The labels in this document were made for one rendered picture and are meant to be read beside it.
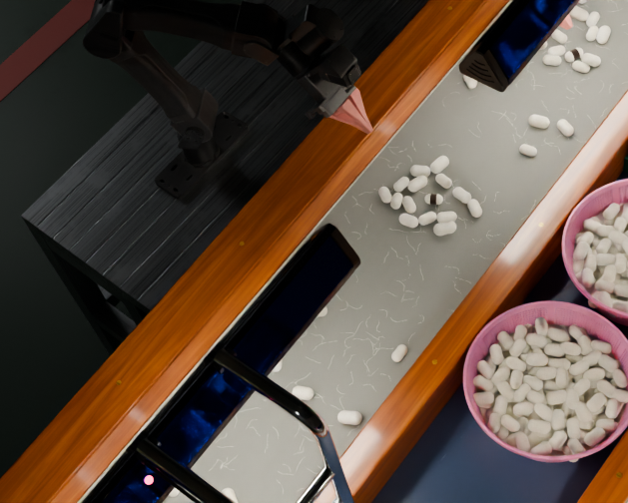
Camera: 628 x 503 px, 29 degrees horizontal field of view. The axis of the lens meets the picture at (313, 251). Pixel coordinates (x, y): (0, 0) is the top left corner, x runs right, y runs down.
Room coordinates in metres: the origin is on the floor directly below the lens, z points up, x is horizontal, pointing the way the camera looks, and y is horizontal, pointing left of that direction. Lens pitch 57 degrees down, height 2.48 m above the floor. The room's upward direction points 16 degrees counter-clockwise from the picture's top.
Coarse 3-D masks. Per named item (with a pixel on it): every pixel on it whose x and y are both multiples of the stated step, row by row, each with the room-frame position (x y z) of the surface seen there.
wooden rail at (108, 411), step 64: (448, 0) 1.56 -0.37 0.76; (384, 64) 1.45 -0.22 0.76; (448, 64) 1.43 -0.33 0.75; (320, 128) 1.35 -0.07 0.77; (384, 128) 1.32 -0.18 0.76; (320, 192) 1.22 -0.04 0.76; (256, 256) 1.12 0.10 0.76; (192, 320) 1.04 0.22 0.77; (128, 384) 0.95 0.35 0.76; (64, 448) 0.88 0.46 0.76
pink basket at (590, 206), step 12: (624, 180) 1.07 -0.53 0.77; (600, 192) 1.06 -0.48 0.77; (612, 192) 1.06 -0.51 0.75; (624, 192) 1.06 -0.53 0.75; (588, 204) 1.05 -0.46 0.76; (576, 216) 1.03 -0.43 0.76; (588, 216) 1.04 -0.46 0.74; (564, 228) 1.01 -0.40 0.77; (576, 228) 1.02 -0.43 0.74; (564, 240) 0.99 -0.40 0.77; (564, 252) 0.97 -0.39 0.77; (564, 264) 0.95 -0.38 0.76; (600, 312) 0.89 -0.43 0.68; (612, 312) 0.84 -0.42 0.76; (624, 312) 0.83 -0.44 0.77; (624, 324) 0.86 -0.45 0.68
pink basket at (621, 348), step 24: (504, 312) 0.89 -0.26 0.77; (528, 312) 0.89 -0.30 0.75; (552, 312) 0.88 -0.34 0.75; (576, 312) 0.86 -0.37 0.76; (480, 336) 0.86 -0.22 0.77; (600, 336) 0.82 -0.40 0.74; (624, 336) 0.79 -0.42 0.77; (480, 360) 0.84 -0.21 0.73; (624, 360) 0.77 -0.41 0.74; (624, 408) 0.70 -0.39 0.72; (528, 456) 0.65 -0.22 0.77; (552, 456) 0.64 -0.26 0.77; (576, 456) 0.63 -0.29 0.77
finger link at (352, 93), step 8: (352, 88) 1.28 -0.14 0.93; (336, 96) 1.27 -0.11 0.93; (344, 96) 1.27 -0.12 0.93; (352, 96) 1.27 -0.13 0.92; (360, 96) 1.28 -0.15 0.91; (328, 104) 1.26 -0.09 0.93; (336, 104) 1.26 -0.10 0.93; (352, 104) 1.27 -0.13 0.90; (360, 104) 1.27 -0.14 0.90; (328, 112) 1.25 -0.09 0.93; (360, 112) 1.26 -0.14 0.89
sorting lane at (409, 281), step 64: (512, 0) 1.54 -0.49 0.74; (448, 128) 1.29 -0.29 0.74; (512, 128) 1.25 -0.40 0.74; (576, 128) 1.22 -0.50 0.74; (448, 192) 1.16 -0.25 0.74; (512, 192) 1.12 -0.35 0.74; (384, 256) 1.07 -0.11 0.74; (448, 256) 1.04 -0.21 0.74; (320, 320) 0.98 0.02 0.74; (384, 320) 0.95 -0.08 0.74; (320, 384) 0.87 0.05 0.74; (384, 384) 0.84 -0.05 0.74; (256, 448) 0.80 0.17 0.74
